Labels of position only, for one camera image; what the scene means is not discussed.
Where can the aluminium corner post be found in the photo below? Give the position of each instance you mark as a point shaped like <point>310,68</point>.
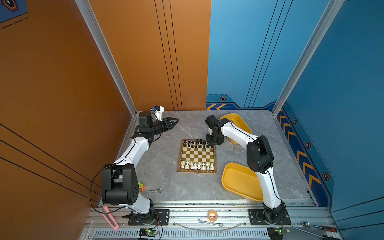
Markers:
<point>101,42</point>
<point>318,34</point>

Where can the green circuit board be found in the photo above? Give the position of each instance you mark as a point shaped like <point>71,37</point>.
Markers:
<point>148,234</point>

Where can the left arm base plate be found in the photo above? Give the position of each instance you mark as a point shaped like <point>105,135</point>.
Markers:
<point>160,216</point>

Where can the yellow tray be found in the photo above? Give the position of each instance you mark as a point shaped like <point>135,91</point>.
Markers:
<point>240,123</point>
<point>242,181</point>

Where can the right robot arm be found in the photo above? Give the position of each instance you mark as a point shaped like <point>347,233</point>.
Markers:
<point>259,159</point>

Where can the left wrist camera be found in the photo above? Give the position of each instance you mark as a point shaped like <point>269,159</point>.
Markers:
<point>158,112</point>

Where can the aluminium corner post left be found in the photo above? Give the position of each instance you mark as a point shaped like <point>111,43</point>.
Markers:
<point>101,42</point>

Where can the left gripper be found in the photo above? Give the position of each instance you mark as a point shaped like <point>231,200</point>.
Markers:
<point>167,120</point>

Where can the pink tool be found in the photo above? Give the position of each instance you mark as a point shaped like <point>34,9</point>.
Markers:
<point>107,213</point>

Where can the silver wrench on rail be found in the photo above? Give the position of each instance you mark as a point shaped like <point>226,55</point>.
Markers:
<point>210,223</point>

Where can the red handled ratchet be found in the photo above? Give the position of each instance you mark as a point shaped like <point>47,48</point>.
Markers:
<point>324,228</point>

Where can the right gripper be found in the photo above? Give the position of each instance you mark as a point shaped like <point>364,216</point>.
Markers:
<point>208,141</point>

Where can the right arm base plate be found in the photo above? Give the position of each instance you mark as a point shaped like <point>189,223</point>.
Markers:
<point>257,217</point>

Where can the orange tape roll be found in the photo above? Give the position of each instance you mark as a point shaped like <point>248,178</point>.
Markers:
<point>212,216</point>

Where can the wooden chess board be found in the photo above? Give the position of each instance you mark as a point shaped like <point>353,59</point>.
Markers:
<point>197,156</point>

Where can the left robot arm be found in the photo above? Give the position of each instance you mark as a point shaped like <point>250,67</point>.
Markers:
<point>120,185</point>

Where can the orange green small box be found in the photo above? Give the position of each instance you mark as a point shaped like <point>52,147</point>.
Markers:
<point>142,187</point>

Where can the aluminium corner post right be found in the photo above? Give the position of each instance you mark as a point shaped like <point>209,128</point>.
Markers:
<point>318,34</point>

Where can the silver wrench on table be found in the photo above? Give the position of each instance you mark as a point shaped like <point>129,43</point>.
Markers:
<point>159,190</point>

